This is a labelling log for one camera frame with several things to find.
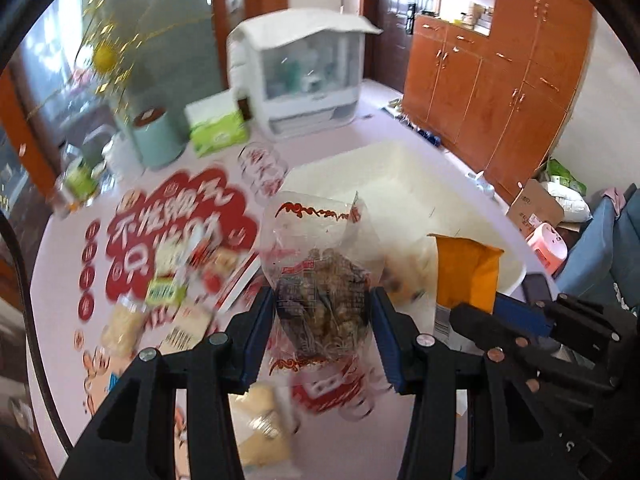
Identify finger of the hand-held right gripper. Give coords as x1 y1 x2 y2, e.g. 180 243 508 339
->
494 292 623 356
449 302 621 393

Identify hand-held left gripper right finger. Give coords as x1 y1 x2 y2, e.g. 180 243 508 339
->
371 287 566 480

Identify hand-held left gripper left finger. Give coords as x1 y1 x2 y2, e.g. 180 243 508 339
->
59 287 277 480

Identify orange snack packet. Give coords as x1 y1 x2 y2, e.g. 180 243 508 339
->
427 232 505 347

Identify clear brown snack bag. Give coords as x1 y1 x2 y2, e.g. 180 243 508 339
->
260 191 387 392
236 142 290 206

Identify white plastic bin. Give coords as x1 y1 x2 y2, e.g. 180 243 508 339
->
272 140 528 311

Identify dark phone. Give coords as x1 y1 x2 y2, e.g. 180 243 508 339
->
522 272 558 306

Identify white snack packet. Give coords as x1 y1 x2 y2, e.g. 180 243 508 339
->
160 305 216 356

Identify pink plastic stool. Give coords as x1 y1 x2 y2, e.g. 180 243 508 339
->
525 224 568 276

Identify clear red label bag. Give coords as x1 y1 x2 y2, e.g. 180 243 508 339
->
290 360 386 422

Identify pale yellow snack packet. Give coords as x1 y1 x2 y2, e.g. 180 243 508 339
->
230 382 302 480

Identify blue sofa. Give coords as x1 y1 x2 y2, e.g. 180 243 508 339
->
555 190 640 321

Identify cardboard box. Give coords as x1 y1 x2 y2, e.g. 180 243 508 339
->
506 178 566 238

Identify pale cracker packet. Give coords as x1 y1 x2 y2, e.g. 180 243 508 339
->
102 300 151 358

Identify white shoes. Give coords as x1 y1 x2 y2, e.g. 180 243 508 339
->
467 170 496 196

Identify green plastic bag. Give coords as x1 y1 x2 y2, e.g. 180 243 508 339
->
547 159 586 193

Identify blue slippers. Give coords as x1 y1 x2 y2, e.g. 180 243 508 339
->
415 127 444 149

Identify green tissue pack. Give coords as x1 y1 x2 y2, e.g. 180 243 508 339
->
186 92 251 157

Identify mint green canister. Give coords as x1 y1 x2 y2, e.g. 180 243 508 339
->
117 87 186 170

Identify green label bottle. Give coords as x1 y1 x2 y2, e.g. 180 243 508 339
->
62 157 101 201

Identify wooden cabinet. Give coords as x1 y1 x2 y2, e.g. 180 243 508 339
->
402 0 593 206

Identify white dish cabinet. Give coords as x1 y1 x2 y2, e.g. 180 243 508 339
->
226 8 383 141

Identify dark wooden door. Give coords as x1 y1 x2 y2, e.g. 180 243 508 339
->
372 0 426 91

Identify gold wire ornament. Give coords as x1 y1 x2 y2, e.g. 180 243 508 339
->
30 0 151 126

